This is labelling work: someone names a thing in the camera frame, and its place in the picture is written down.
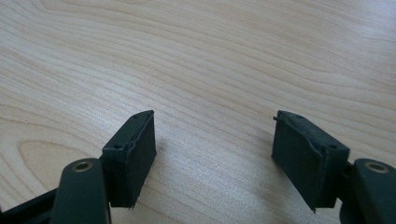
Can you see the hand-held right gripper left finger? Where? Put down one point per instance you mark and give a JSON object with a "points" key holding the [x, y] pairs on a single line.
{"points": [[130, 161]]}

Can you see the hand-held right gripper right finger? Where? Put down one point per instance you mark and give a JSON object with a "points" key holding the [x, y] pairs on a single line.
{"points": [[305, 158]]}

